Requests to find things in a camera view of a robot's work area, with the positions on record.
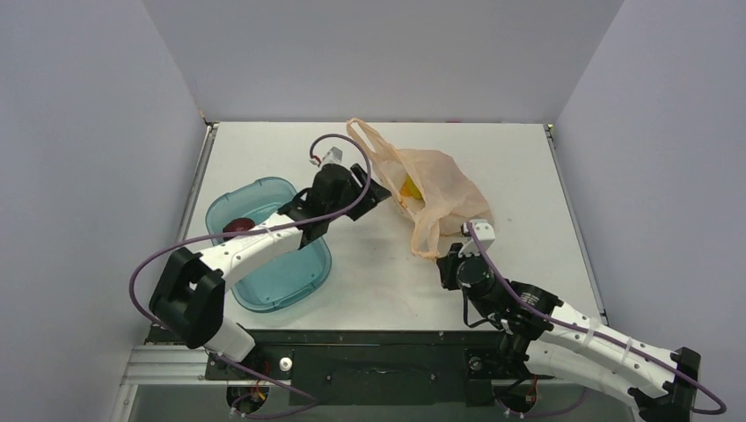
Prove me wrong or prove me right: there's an orange plastic bag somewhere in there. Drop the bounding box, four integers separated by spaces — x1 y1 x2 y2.
346 118 494 260

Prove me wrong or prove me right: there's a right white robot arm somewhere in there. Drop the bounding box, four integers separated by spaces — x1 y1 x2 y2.
436 243 701 421

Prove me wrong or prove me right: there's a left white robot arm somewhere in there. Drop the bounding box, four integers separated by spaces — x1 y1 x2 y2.
149 164 391 378

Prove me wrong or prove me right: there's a yellow fake fruit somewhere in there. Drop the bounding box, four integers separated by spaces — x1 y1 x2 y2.
399 175 423 200

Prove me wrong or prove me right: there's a red fake fruit in bin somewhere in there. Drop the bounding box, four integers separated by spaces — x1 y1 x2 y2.
223 217 256 233

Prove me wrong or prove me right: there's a teal plastic bin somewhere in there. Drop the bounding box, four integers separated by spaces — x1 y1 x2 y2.
205 177 333 313

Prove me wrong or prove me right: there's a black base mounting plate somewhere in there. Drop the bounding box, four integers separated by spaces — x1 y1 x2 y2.
203 329 555 408

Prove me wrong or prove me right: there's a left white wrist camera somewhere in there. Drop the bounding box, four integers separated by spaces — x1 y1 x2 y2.
318 147 343 168

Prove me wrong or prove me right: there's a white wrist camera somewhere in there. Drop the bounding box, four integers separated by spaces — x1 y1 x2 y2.
457 219 495 258
318 147 343 168

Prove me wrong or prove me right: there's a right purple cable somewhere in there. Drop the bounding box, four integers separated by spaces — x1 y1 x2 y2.
464 222 728 416

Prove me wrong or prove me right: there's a purple cable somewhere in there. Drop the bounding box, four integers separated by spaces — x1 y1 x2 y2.
128 134 373 333
464 222 728 416

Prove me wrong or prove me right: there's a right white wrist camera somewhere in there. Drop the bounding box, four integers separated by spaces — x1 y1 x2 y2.
457 219 495 258

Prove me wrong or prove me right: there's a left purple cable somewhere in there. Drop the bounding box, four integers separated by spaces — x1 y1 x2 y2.
128 134 373 333

